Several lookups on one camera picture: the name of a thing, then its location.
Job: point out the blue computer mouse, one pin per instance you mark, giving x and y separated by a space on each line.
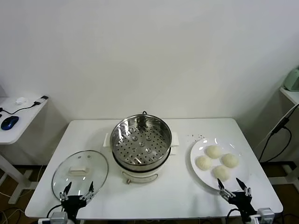
9 122

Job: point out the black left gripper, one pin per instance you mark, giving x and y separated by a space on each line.
72 201

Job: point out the small white crumpled object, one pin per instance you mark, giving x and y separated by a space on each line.
21 100

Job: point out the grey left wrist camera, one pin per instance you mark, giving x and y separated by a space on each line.
58 218

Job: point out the perforated steel steamer basket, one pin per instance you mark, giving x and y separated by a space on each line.
140 144

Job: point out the brown crumbs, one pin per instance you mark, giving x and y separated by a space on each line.
197 135

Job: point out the mint green appliance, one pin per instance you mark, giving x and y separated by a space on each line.
293 80

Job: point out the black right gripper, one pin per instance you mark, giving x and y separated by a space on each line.
240 200

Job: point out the white shelf table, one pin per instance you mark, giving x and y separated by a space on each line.
290 94

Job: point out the white steamed baozi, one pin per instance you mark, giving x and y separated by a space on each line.
204 162
213 151
221 173
230 160

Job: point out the white round plate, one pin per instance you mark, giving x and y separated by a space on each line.
201 149

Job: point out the cream electric cooker base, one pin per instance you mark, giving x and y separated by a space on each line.
140 176

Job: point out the white side table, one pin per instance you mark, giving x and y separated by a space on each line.
23 121

